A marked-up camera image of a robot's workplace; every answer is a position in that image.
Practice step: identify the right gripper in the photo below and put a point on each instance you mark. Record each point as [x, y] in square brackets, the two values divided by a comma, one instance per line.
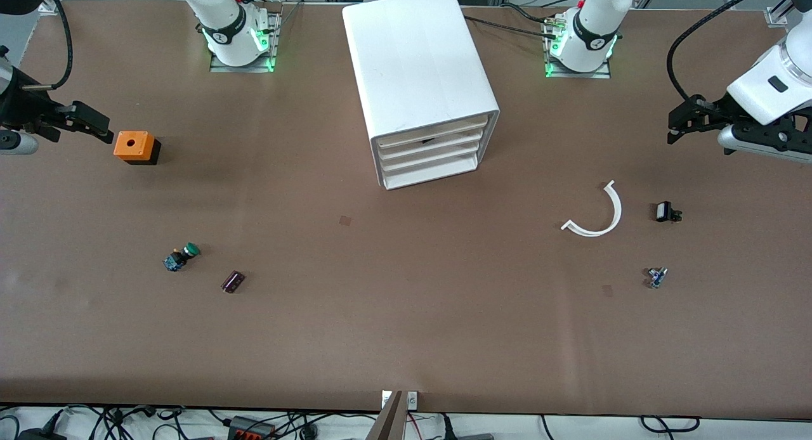
[26, 108]

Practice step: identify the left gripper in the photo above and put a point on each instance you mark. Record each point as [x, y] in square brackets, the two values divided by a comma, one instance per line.
[712, 110]

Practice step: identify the white uppermost cabinet drawer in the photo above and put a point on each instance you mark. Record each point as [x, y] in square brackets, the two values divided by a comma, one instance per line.
[444, 142]

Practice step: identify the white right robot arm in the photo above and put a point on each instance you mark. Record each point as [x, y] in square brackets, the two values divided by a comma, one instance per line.
[228, 21]

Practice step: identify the green push button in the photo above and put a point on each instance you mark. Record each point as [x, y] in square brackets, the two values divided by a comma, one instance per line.
[181, 257]

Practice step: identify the white table corner clamp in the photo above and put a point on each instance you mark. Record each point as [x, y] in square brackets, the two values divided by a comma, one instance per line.
[778, 17]
[49, 7]

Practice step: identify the white curved plastic strip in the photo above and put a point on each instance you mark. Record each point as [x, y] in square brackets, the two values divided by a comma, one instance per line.
[618, 208]

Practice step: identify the small blue electronic component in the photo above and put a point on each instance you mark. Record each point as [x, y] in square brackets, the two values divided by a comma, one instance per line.
[656, 277]

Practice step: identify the dark purple capacitor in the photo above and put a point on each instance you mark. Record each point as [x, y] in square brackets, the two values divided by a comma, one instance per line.
[233, 282]

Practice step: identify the black power adapter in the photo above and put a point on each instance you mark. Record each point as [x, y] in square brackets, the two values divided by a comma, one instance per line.
[38, 435]

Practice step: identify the black orange power strip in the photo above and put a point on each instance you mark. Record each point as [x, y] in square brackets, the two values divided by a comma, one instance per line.
[250, 428]

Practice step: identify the black plug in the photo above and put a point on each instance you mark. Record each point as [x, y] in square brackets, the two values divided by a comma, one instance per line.
[448, 428]

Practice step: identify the orange button enclosure box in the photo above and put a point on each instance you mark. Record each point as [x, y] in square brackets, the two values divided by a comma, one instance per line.
[132, 145]

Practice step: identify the black switch with white cap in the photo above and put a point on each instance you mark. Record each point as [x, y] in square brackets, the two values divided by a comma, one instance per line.
[663, 212]

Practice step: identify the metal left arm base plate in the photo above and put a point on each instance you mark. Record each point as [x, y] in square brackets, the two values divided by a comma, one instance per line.
[602, 74]

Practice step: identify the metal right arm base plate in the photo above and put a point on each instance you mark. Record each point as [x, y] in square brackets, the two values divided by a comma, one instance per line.
[219, 68]

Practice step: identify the brown wooden post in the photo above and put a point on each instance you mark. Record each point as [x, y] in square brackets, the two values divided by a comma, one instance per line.
[388, 424]

